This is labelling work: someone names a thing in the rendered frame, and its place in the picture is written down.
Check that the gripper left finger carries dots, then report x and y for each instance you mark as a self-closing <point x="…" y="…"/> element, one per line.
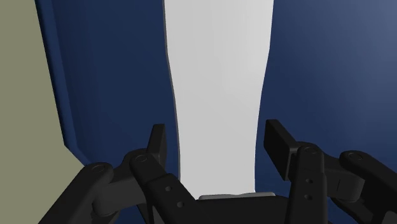
<point x="155" y="183"/>

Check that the blue robot stand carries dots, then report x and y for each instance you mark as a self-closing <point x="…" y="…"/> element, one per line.
<point x="108" y="77"/>

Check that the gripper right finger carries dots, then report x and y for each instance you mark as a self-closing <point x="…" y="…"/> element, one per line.
<point x="307" y="173"/>

